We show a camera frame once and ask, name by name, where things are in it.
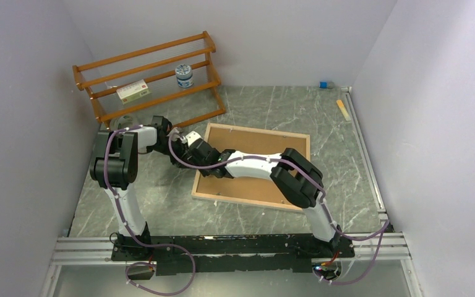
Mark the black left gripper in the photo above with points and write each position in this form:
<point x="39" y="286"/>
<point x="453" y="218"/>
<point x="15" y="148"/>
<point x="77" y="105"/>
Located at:
<point x="180" y="155"/>

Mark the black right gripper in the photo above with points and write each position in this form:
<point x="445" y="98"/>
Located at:
<point x="193" y="161"/>

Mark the light wooden picture frame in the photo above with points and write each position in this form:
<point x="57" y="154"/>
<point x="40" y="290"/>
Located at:
<point x="241" y="201"/>

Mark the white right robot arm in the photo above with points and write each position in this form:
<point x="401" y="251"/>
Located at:
<point x="299" y="181"/>

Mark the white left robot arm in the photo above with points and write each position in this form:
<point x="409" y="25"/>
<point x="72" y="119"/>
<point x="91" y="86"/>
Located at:
<point x="115" y="164"/>

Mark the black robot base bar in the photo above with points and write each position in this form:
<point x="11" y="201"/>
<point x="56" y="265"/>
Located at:
<point x="228" y="253"/>

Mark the clear tape roll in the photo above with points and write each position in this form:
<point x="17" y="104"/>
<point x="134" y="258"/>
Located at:
<point x="124" y="121"/>

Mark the orange wooden shelf rack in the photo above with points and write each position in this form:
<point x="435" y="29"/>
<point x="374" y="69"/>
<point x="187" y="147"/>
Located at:
<point x="156" y="66"/>

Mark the white blue jar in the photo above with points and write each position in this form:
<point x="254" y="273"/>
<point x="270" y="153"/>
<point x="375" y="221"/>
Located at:
<point x="184" y="75"/>

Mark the white green box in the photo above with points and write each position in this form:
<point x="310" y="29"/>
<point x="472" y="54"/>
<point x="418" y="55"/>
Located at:
<point x="133" y="91"/>

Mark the blue capped small bottle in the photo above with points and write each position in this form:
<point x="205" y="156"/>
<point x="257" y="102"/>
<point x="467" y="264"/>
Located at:
<point x="326" y="85"/>

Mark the small yellow wooden stick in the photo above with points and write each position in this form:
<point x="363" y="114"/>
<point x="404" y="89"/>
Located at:
<point x="343" y="110"/>

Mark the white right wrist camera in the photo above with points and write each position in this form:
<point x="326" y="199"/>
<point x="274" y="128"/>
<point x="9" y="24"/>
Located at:
<point x="190" y="138"/>

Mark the aluminium rail frame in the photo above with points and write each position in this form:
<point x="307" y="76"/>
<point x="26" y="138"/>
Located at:
<point x="337" y="148"/>

